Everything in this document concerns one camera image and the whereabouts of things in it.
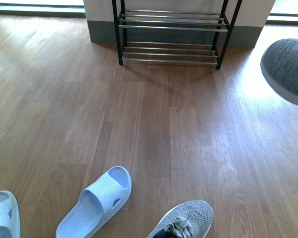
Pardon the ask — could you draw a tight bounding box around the light blue slide sandal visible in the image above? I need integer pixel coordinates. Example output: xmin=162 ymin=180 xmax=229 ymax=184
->
xmin=56 ymin=166 xmax=132 ymax=238
xmin=0 ymin=190 xmax=21 ymax=238

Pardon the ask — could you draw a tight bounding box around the grey knit sneaker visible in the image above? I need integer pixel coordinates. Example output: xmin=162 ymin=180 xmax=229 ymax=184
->
xmin=148 ymin=200 xmax=214 ymax=238
xmin=260 ymin=38 xmax=298 ymax=105

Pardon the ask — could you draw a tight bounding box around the black metal shoe rack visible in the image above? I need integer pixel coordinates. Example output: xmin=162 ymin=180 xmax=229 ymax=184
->
xmin=112 ymin=0 xmax=242 ymax=69

